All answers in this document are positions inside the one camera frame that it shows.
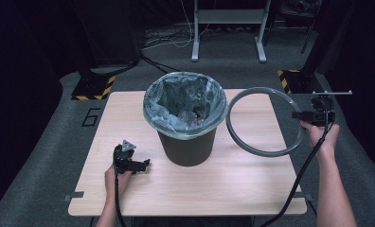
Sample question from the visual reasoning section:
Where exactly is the black striped stand base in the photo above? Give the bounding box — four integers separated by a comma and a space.
277, 68, 325, 95
71, 67, 117, 101

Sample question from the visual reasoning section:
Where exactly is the person's left hand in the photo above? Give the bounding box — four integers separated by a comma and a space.
104, 166, 133, 198

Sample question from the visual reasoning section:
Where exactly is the black tripod stand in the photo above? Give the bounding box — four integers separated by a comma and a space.
298, 9, 322, 55

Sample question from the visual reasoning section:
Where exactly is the translucent grey garbage bag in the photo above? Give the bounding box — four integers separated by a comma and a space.
142, 71, 229, 141

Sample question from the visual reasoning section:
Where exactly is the black plastic trash bin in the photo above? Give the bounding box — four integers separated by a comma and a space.
156, 126, 218, 167

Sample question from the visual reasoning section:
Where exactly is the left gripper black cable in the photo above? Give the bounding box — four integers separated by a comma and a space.
113, 169, 128, 227

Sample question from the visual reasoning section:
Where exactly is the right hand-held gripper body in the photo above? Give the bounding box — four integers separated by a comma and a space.
310, 90, 353, 128

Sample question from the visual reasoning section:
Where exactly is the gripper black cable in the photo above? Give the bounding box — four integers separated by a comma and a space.
259, 108, 335, 227
113, 169, 128, 227

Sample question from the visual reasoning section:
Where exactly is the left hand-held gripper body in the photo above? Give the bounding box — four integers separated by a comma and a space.
113, 139, 136, 175

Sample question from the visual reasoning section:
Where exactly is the bundle of floor cables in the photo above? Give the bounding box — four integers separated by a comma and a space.
141, 18, 218, 51

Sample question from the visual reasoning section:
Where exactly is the grey table edge bracket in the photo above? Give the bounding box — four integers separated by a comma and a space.
294, 192, 313, 201
63, 191, 85, 202

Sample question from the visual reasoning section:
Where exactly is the thin black table cable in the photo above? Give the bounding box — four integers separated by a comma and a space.
305, 200, 318, 219

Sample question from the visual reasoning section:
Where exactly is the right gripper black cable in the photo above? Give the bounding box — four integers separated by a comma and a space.
259, 108, 335, 227

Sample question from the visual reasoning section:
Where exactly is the white metal stand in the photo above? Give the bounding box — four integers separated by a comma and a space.
190, 0, 272, 63

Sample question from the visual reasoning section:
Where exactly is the grey plastic bin ring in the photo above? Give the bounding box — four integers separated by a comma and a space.
225, 86, 305, 158

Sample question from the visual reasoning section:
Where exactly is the person's right hand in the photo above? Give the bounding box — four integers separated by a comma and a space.
300, 120, 341, 159

